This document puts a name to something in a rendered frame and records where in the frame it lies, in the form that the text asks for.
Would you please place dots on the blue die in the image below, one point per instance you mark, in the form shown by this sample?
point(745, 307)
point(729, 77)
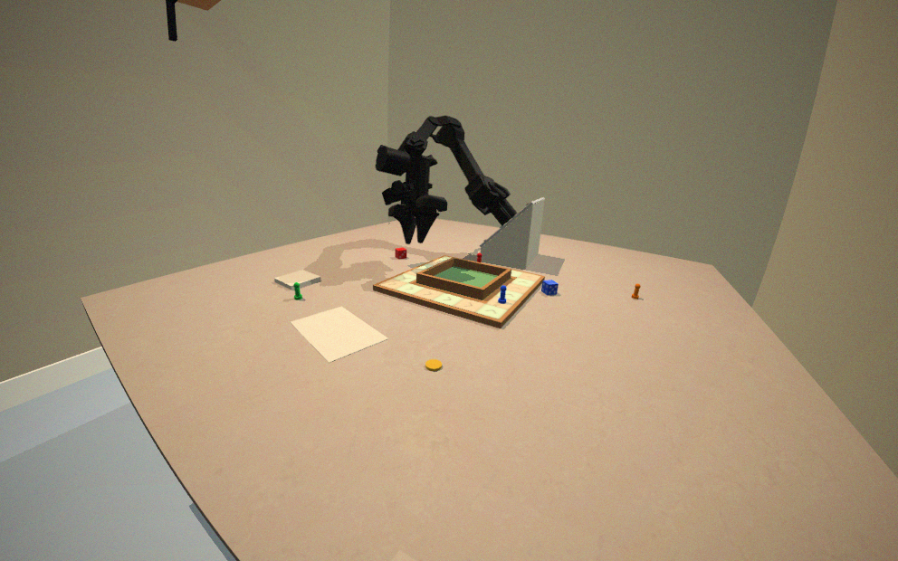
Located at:
point(550, 287)

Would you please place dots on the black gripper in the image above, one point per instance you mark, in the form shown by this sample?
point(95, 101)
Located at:
point(419, 213)

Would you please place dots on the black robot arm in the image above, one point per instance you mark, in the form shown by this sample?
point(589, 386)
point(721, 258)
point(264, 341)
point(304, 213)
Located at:
point(487, 195)

